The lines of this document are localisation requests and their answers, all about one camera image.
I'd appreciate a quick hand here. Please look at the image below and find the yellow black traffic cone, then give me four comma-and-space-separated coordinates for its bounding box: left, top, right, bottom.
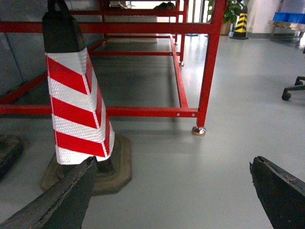
230, 6, 248, 40

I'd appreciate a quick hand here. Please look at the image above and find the small blue bin far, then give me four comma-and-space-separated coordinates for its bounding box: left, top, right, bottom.
273, 12, 305, 24

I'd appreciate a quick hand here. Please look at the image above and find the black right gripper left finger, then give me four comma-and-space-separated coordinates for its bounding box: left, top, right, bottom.
0, 156, 97, 229

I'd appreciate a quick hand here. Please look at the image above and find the red white traffic cone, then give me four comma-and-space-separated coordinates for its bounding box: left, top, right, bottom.
40, 0, 132, 196

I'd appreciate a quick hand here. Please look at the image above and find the red metal frame table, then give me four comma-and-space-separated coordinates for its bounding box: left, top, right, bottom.
0, 0, 227, 136

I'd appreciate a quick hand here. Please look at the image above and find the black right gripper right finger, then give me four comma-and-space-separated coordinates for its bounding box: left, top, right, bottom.
250, 156, 305, 229

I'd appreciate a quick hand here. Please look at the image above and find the green potted plant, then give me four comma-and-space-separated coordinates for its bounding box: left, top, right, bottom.
207, 0, 244, 35

